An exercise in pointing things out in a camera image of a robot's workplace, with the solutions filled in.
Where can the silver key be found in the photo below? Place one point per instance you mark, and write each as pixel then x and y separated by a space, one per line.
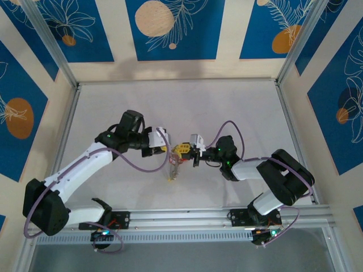
pixel 173 168

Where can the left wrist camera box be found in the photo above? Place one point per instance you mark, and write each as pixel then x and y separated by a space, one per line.
pixel 158 137

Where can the wide aluminium mounting rail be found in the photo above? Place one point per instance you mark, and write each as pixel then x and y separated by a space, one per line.
pixel 175 219

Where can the aluminium frame post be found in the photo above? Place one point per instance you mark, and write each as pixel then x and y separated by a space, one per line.
pixel 299 39
pixel 50 39

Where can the aluminium frame rail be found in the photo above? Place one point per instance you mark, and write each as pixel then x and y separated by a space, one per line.
pixel 175 81
pixel 65 127
pixel 286 105

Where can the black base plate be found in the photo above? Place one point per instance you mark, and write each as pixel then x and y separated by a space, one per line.
pixel 238 218
pixel 122 219

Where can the circuit board with green light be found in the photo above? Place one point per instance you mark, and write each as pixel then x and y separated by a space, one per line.
pixel 269 234
pixel 102 234

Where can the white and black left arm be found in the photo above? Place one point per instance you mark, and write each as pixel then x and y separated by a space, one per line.
pixel 79 167

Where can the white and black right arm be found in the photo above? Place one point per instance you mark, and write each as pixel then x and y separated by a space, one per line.
pixel 286 175

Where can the brass key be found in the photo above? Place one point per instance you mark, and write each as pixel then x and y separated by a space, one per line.
pixel 172 178

